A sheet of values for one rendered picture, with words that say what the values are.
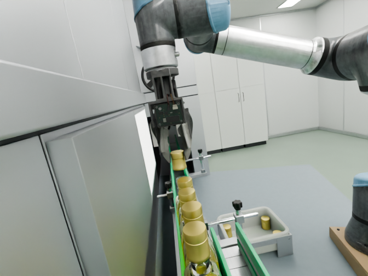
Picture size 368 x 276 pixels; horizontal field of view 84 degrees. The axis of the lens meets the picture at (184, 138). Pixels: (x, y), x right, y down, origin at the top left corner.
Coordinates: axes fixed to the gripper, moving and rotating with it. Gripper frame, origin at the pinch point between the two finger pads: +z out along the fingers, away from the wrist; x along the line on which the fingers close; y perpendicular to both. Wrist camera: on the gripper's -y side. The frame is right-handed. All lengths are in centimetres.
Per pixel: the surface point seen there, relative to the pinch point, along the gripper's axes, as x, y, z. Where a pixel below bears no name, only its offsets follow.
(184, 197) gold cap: 0.9, 13.1, 4.7
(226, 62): 98, -376, -66
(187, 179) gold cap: 1.6, 5.9, 4.2
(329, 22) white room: 321, -406, -112
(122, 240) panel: -9.8, 19.1, 7.4
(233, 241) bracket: 11.8, -6.2, 31.8
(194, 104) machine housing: 10, -91, -7
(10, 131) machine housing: -9.2, 33.6, -13.4
